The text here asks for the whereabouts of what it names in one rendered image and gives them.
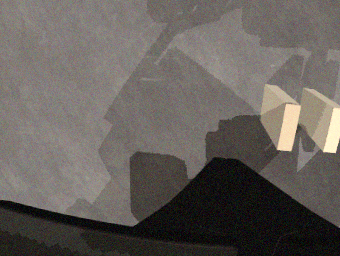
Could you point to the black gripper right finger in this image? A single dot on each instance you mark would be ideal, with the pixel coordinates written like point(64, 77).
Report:
point(265, 221)

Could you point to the beige domino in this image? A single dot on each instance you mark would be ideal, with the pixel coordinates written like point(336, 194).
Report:
point(279, 116)
point(320, 118)

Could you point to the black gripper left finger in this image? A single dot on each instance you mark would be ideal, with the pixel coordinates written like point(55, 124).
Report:
point(192, 224)

